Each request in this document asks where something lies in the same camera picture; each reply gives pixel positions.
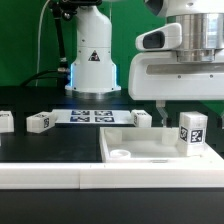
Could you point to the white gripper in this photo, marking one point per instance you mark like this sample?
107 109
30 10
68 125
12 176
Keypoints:
176 63

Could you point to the white square tabletop part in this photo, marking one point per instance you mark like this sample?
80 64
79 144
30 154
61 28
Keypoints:
147 145

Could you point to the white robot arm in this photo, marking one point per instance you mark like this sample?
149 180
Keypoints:
94 74

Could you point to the white sheet with tags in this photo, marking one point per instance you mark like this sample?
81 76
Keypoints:
75 116

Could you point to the white U-shaped obstacle fence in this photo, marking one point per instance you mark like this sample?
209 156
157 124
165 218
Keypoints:
206 172

